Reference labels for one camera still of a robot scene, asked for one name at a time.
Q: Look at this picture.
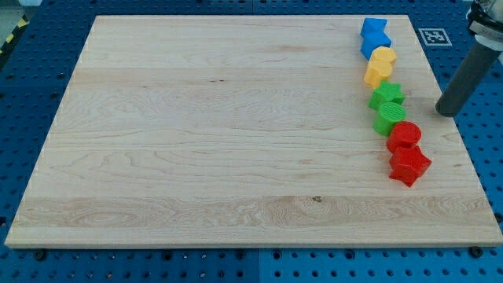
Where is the light wooden board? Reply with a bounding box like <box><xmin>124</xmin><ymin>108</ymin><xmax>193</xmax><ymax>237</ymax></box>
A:
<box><xmin>6</xmin><ymin>15</ymin><xmax>502</xmax><ymax>249</ymax></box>

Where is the yellow heart block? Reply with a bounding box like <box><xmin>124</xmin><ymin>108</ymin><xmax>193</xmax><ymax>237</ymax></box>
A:
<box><xmin>363</xmin><ymin>61</ymin><xmax>394</xmax><ymax>89</ymax></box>

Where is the green cylinder block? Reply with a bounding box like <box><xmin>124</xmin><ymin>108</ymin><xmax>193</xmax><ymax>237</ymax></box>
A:
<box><xmin>373</xmin><ymin>102</ymin><xmax>406</xmax><ymax>137</ymax></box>

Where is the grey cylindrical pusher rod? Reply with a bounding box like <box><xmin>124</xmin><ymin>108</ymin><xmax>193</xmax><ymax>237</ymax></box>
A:
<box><xmin>435</xmin><ymin>35</ymin><xmax>502</xmax><ymax>117</ymax></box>

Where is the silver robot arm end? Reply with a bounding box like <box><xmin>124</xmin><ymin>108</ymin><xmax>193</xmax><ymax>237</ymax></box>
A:
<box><xmin>466</xmin><ymin>0</ymin><xmax>502</xmax><ymax>51</ymax></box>

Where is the white fiducial marker tag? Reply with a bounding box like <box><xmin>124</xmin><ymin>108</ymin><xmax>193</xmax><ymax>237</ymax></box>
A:
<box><xmin>418</xmin><ymin>28</ymin><xmax>452</xmax><ymax>46</ymax></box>

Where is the blue cube block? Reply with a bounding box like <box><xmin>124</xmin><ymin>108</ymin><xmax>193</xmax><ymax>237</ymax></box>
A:
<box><xmin>360</xmin><ymin>31</ymin><xmax>392</xmax><ymax>61</ymax></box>

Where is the red cylinder block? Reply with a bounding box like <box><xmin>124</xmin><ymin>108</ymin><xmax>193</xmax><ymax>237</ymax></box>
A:
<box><xmin>386</xmin><ymin>121</ymin><xmax>422</xmax><ymax>153</ymax></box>

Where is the red star block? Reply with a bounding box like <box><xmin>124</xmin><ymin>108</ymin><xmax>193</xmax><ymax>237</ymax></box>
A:
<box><xmin>389</xmin><ymin>145</ymin><xmax>432</xmax><ymax>187</ymax></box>

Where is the green star block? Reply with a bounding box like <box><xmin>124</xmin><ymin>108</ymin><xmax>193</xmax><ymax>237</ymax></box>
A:
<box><xmin>368</xmin><ymin>80</ymin><xmax>405</xmax><ymax>110</ymax></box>

